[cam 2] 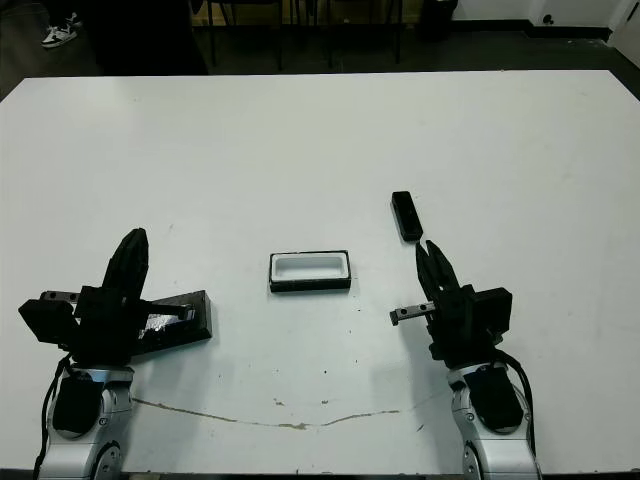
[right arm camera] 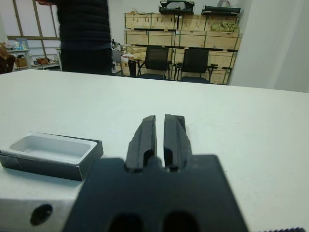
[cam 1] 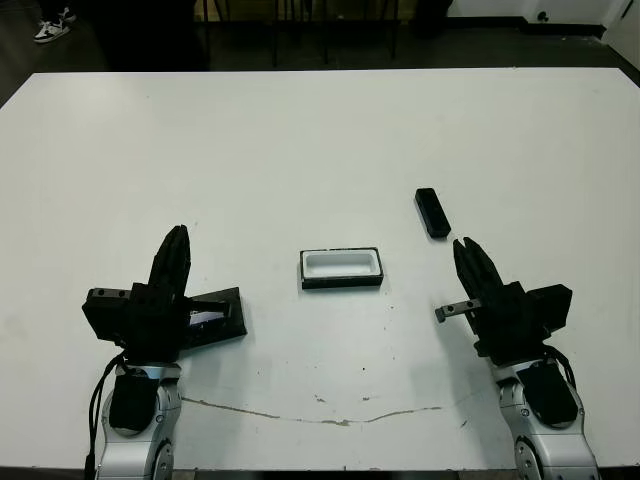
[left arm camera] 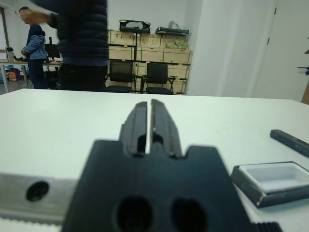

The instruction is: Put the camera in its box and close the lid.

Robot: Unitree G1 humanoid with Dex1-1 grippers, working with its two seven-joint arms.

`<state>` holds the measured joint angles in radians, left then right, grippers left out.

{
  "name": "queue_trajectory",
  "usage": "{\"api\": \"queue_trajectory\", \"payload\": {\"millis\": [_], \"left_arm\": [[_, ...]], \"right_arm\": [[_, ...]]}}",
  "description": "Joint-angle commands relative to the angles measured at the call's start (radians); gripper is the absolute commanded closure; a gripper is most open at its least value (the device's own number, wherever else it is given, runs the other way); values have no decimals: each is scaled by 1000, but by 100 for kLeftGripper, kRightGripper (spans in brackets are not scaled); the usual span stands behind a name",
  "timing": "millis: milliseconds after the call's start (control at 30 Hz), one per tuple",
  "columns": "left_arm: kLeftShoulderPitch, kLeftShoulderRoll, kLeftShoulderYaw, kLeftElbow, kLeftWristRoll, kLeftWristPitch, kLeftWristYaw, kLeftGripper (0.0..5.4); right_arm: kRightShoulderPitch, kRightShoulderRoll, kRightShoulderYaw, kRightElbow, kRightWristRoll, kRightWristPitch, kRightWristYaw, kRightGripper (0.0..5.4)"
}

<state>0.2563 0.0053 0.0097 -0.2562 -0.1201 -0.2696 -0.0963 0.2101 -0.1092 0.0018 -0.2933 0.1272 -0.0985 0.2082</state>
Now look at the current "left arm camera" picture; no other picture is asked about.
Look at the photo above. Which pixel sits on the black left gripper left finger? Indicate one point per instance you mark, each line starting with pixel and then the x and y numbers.
pixel 136 125

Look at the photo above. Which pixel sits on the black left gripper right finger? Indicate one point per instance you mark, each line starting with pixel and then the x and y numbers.
pixel 164 125

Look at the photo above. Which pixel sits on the slim black bar camera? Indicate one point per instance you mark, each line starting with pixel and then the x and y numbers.
pixel 289 142

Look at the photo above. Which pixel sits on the black box base white insert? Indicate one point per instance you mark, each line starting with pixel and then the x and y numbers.
pixel 251 191

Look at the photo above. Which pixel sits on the bare person hand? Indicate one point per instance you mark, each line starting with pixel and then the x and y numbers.
pixel 36 17

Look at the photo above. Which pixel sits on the black office chair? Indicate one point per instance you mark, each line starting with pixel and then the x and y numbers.
pixel 120 68
pixel 157 72

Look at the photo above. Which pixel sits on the black stand pole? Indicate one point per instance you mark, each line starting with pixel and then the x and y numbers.
pixel 136 53

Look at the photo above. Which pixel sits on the flat black case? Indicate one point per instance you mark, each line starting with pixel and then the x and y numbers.
pixel 173 31

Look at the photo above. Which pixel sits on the black case with window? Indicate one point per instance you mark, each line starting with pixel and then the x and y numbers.
pixel 123 29

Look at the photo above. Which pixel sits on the clear plastic bag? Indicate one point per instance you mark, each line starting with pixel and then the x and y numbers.
pixel 174 24

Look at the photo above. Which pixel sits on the person in dark puffer jacket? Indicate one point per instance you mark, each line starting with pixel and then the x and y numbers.
pixel 82 36

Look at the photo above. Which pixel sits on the black computer monitor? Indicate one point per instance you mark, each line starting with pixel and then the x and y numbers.
pixel 51 49

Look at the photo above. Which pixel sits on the person in blue denim jacket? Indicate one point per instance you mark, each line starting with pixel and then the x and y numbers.
pixel 36 48

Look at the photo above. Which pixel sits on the colourful bag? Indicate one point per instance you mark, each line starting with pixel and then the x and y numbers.
pixel 13 75

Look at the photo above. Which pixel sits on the white door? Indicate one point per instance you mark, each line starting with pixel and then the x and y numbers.
pixel 285 60

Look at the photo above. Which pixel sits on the white office desk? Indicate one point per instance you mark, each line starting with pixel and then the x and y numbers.
pixel 12 62

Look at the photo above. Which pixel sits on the man in navy top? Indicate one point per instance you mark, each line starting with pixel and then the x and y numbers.
pixel 33 29

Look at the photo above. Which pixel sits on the brown cardboard sheet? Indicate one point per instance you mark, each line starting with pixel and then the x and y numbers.
pixel 306 96

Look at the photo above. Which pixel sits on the white black desktop device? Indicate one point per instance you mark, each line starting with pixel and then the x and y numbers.
pixel 10 54

